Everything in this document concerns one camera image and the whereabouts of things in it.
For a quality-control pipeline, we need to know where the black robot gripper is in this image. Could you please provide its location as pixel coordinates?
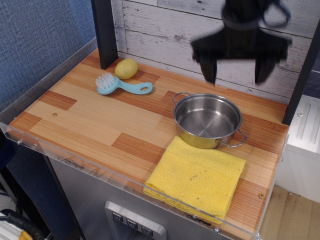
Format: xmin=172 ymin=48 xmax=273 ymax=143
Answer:
xmin=191 ymin=0 xmax=292 ymax=85

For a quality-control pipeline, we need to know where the small stainless steel pan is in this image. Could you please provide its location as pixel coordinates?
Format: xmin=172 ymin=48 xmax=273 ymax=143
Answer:
xmin=172 ymin=91 xmax=247 ymax=149

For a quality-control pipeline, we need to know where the folded yellow cloth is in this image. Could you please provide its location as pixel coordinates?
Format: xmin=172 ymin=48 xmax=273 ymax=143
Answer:
xmin=143 ymin=136 xmax=246 ymax=224

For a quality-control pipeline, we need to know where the yellow plastic potato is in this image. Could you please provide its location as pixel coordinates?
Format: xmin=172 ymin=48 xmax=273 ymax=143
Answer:
xmin=114 ymin=58 xmax=139 ymax=80

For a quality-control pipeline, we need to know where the white ribbed appliance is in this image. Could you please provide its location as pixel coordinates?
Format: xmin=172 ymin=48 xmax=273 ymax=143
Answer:
xmin=275 ymin=95 xmax=320 ymax=203

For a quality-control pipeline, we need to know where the light blue scrub brush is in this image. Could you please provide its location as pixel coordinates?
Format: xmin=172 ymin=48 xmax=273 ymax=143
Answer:
xmin=95 ymin=73 xmax=153 ymax=95

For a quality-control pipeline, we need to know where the clear acrylic edge guard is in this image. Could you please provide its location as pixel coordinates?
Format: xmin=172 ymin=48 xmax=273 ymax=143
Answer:
xmin=0 ymin=110 xmax=289 ymax=240

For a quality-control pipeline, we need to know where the silver button control panel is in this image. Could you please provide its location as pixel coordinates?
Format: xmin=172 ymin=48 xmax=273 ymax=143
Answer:
xmin=104 ymin=200 xmax=167 ymax=240

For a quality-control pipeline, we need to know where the stainless steel cabinet front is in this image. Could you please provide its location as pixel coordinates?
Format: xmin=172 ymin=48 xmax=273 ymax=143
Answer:
xmin=49 ymin=158 xmax=227 ymax=240

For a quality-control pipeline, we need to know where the yellow black object bottom left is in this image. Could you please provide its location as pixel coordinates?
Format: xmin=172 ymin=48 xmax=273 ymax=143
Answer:
xmin=0 ymin=209 xmax=46 ymax=240

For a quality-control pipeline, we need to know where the right dark vertical post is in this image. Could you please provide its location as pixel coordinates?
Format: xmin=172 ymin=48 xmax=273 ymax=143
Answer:
xmin=282 ymin=21 xmax=320 ymax=126

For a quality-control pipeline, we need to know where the dark vertical post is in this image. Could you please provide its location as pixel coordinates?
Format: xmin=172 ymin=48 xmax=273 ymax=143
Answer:
xmin=91 ymin=0 xmax=118 ymax=70
xmin=282 ymin=21 xmax=320 ymax=126

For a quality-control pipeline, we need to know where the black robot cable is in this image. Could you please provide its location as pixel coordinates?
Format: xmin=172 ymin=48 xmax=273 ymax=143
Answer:
xmin=261 ymin=0 xmax=292 ymax=29

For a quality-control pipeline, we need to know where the left dark vertical post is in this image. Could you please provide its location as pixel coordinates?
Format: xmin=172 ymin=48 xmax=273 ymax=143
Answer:
xmin=91 ymin=0 xmax=118 ymax=70

